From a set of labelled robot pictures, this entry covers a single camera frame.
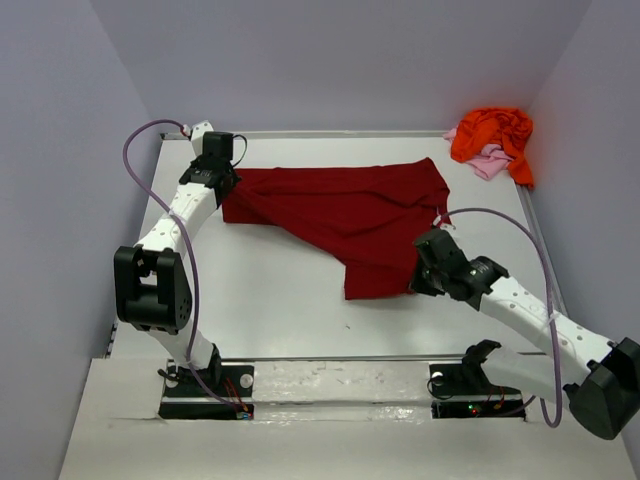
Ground dark red t-shirt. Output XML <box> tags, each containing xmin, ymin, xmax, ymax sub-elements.
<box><xmin>222</xmin><ymin>158</ymin><xmax>450</xmax><ymax>300</ymax></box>

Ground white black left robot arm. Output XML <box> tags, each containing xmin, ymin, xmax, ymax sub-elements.
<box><xmin>114</xmin><ymin>121</ymin><xmax>240</xmax><ymax>392</ymax></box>

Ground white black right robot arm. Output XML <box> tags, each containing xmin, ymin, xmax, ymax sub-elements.
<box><xmin>411</xmin><ymin>228</ymin><xmax>639</xmax><ymax>440</ymax></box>

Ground orange t-shirt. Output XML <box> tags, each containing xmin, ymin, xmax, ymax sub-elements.
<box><xmin>454</xmin><ymin>107</ymin><xmax>535</xmax><ymax>189</ymax></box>

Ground pink t-shirt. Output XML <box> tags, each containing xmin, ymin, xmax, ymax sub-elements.
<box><xmin>443</xmin><ymin>127</ymin><xmax>514</xmax><ymax>181</ymax></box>

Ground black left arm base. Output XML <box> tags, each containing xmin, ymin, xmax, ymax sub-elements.
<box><xmin>157</xmin><ymin>361</ymin><xmax>255</xmax><ymax>421</ymax></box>

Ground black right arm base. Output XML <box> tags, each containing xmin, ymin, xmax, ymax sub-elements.
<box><xmin>427</xmin><ymin>363</ymin><xmax>526</xmax><ymax>420</ymax></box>

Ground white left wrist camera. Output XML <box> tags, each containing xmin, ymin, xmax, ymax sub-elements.
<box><xmin>190</xmin><ymin>121</ymin><xmax>214</xmax><ymax>156</ymax></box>

